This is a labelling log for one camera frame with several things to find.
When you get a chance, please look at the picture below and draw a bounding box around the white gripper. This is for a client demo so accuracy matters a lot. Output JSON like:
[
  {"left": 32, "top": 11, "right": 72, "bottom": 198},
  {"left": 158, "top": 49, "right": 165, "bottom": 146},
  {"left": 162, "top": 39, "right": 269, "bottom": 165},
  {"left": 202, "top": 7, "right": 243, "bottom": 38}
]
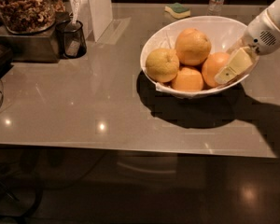
[{"left": 215, "top": 8, "right": 280, "bottom": 85}]

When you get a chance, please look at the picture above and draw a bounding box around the top orange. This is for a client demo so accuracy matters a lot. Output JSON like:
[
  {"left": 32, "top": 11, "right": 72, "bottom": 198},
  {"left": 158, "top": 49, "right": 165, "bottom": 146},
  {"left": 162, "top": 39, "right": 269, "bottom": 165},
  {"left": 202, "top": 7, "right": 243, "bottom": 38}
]
[{"left": 175, "top": 28, "right": 212, "bottom": 66}]

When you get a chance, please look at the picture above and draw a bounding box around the glass jar of nuts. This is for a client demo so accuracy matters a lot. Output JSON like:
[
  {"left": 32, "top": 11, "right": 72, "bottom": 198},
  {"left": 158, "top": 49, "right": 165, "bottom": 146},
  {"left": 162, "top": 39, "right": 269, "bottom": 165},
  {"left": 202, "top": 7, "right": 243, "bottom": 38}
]
[{"left": 0, "top": 0, "right": 55, "bottom": 35}]

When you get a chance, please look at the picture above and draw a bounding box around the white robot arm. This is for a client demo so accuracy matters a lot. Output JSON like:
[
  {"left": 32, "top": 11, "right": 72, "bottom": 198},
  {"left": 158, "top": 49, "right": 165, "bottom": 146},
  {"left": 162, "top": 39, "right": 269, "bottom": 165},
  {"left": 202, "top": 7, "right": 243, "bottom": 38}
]
[{"left": 215, "top": 0, "right": 280, "bottom": 85}]

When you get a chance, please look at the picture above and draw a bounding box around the white box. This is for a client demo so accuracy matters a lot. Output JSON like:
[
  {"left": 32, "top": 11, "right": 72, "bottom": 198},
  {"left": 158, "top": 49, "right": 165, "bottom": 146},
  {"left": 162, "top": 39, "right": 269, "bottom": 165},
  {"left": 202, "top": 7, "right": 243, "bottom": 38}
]
[{"left": 78, "top": 0, "right": 113, "bottom": 42}]

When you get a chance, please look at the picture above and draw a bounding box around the right orange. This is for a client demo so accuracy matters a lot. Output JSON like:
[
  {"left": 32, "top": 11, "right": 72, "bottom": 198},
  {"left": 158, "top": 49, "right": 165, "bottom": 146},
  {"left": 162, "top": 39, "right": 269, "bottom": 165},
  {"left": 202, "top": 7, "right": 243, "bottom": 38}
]
[{"left": 202, "top": 52, "right": 230, "bottom": 88}]

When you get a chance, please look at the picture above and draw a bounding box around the yellow citrus fruit left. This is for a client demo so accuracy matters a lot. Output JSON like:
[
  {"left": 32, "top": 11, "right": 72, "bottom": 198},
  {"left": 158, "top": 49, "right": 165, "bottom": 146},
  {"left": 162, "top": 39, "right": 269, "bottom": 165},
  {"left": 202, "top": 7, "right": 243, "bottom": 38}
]
[{"left": 146, "top": 48, "right": 179, "bottom": 83}]

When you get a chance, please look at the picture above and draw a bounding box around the yellow green sponge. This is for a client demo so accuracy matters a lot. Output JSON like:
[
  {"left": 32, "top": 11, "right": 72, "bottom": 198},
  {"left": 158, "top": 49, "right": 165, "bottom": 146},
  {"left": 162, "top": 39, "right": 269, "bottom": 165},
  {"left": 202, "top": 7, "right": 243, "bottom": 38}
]
[{"left": 164, "top": 3, "right": 190, "bottom": 20}]

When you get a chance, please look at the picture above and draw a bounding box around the dark metal stand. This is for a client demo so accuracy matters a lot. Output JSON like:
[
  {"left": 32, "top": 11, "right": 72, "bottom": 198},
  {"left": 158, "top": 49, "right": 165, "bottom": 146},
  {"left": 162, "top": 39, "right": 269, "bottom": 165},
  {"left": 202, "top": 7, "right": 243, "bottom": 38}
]
[{"left": 0, "top": 12, "right": 69, "bottom": 63}]

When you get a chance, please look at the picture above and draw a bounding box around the white tag spoon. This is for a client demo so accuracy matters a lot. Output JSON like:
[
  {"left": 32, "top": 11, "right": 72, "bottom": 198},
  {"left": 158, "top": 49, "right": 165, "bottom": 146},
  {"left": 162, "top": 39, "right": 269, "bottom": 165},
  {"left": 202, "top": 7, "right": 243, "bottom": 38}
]
[{"left": 64, "top": 0, "right": 81, "bottom": 57}]

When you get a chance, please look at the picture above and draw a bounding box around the black mesh cup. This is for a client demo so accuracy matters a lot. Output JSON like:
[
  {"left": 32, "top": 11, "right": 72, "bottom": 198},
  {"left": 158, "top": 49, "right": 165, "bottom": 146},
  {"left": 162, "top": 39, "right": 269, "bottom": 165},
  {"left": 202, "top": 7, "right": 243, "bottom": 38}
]
[{"left": 55, "top": 21, "right": 87, "bottom": 59}]

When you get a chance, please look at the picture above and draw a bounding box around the orange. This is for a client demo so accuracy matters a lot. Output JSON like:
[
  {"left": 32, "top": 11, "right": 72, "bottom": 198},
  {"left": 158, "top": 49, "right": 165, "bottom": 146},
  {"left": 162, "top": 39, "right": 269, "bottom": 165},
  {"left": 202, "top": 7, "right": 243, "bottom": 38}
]
[
  {"left": 171, "top": 66, "right": 204, "bottom": 91},
  {"left": 175, "top": 28, "right": 212, "bottom": 66},
  {"left": 202, "top": 52, "right": 230, "bottom": 88}
]

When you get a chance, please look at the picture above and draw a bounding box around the white bowl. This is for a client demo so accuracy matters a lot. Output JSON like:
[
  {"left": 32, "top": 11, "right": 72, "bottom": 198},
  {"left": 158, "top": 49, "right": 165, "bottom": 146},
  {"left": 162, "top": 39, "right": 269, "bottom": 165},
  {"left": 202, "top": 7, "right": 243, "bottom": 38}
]
[{"left": 140, "top": 16, "right": 259, "bottom": 99}]

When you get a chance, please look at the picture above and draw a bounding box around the bottom middle orange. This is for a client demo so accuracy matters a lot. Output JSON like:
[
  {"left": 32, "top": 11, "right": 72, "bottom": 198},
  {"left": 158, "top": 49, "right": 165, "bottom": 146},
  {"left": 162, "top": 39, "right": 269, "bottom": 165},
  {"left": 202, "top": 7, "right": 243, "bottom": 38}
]
[{"left": 171, "top": 66, "right": 204, "bottom": 91}]

